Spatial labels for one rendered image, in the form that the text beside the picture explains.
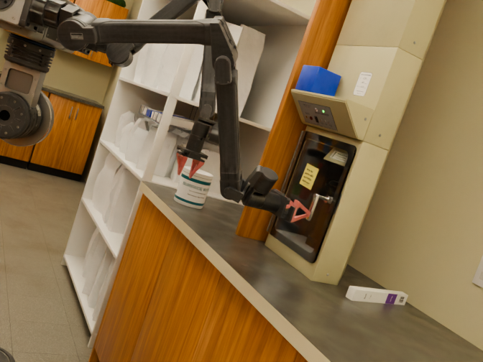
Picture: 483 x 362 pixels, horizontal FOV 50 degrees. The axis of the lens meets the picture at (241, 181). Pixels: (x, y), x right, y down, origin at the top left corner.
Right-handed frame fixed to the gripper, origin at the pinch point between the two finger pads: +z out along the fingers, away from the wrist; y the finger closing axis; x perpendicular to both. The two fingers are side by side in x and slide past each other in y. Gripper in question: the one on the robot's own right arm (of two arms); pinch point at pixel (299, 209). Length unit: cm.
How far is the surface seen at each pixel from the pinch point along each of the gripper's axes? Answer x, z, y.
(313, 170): -11.9, 9.4, 12.7
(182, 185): 13, -12, 66
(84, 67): -17, 18, 551
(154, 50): -42, -8, 178
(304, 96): -34.5, 0.1, 18.6
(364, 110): -35.0, 7.3, -4.8
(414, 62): -54, 19, -5
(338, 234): 4.1, 14.1, -4.9
